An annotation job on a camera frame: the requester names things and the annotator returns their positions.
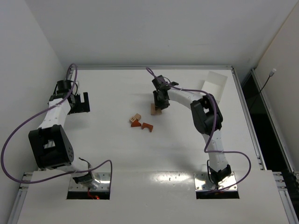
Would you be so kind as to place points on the red-brown arch block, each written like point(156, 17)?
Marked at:
point(148, 126)

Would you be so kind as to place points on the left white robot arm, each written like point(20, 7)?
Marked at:
point(49, 142)

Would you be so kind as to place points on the white perforated box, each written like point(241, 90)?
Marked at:
point(214, 84)

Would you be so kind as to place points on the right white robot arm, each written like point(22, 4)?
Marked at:
point(207, 120)

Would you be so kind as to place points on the red-brown triangle block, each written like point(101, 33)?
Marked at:
point(136, 123)

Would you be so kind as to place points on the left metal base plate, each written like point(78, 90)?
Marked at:
point(99, 183)

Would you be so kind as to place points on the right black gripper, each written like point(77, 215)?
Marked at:
point(161, 102)

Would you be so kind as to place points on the light wood letter cube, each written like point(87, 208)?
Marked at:
point(134, 118)

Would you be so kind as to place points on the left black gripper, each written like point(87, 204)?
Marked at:
point(78, 108)

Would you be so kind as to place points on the light wood plank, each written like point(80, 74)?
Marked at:
point(155, 111)

